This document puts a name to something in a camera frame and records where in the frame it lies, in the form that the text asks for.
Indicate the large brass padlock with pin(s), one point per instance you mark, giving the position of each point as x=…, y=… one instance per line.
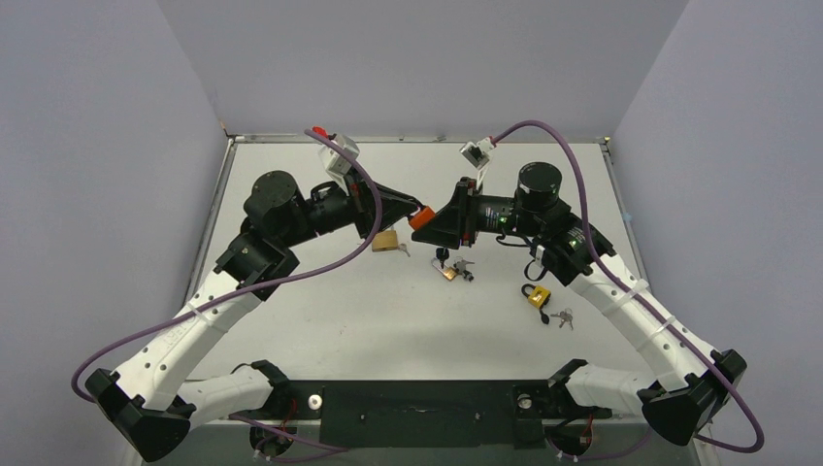
x=385, y=241

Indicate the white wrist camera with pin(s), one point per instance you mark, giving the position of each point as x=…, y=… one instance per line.
x=479, y=155
x=334, y=164

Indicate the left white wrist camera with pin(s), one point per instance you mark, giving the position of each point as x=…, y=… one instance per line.
x=334, y=164

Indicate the orange padlock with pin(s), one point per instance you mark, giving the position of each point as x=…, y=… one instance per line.
x=421, y=218

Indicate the yellow padlock keys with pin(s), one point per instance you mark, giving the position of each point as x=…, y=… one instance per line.
x=564, y=317

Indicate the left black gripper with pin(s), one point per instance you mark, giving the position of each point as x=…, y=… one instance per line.
x=365, y=204

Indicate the black-headed keys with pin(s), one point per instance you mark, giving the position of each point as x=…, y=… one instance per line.
x=441, y=256

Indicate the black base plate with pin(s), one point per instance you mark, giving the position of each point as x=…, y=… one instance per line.
x=426, y=414

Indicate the yellow padlock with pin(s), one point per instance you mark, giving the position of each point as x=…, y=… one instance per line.
x=536, y=295

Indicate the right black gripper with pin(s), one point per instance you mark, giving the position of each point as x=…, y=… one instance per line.
x=463, y=213

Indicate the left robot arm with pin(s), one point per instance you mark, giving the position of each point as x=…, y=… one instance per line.
x=150, y=398

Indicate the small brass padlock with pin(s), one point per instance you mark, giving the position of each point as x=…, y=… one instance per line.
x=449, y=273

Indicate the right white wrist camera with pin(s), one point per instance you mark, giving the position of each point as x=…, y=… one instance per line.
x=479, y=155

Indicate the small padlock key charm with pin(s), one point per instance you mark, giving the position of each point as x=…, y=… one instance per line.
x=461, y=267

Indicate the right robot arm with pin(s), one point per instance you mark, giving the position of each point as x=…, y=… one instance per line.
x=688, y=379

